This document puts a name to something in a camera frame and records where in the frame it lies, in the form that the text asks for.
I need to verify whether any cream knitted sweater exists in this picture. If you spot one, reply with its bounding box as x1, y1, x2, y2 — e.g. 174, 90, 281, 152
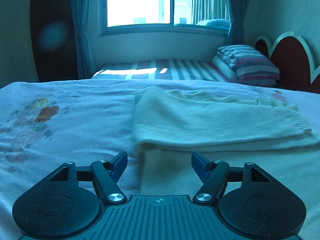
133, 87, 319, 195

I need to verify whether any white floral blanket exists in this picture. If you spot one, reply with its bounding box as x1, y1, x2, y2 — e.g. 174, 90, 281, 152
1, 79, 319, 239

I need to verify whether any white pillow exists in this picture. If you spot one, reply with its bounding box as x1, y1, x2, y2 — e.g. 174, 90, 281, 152
212, 55, 276, 87

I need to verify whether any striped folded quilt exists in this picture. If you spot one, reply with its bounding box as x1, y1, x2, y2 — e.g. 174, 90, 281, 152
217, 44, 280, 81

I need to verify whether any striped bed sheet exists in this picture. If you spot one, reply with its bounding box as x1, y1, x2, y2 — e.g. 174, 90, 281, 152
93, 59, 229, 82

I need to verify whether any red heart-shaped headboard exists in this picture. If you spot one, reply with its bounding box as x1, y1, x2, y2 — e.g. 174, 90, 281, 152
254, 31, 319, 94

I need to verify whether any dark doorway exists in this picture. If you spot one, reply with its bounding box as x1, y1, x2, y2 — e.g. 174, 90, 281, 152
30, 0, 78, 82

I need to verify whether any bedding on window sill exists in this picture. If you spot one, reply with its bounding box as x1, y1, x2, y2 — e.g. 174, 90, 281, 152
197, 18, 229, 29

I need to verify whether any right blue curtain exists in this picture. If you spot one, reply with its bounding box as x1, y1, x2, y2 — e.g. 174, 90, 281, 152
225, 0, 249, 45

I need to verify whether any blue curtain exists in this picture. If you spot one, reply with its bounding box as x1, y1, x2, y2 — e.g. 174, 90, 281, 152
71, 0, 93, 79
225, 0, 249, 45

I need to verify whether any left blue curtain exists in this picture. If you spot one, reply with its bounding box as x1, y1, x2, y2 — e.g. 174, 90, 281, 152
71, 0, 93, 79

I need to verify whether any window with dark frame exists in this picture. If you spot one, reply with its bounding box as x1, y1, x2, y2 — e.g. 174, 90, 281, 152
98, 0, 229, 36

